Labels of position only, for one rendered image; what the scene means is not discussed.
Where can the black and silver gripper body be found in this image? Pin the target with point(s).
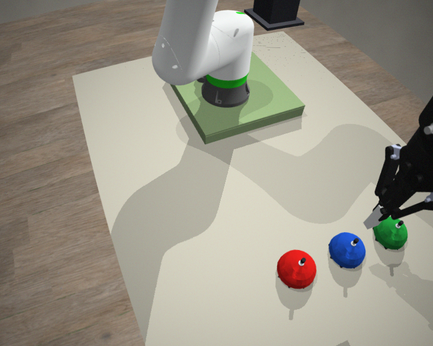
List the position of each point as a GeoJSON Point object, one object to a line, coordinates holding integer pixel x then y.
{"type": "Point", "coordinates": [420, 154]}

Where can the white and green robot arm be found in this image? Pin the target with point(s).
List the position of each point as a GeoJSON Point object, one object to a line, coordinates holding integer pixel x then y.
{"type": "Point", "coordinates": [183, 53]}

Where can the red bell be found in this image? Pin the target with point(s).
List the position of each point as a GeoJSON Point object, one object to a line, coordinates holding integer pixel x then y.
{"type": "Point", "coordinates": [296, 269]}

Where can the blue dome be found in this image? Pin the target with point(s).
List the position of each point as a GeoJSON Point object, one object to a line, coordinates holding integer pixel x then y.
{"type": "Point", "coordinates": [347, 250]}

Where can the green bell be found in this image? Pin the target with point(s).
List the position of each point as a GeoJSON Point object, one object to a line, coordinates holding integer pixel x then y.
{"type": "Point", "coordinates": [391, 233]}

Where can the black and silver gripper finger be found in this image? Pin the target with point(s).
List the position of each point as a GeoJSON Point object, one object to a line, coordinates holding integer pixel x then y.
{"type": "Point", "coordinates": [390, 183]}
{"type": "Point", "coordinates": [392, 208]}

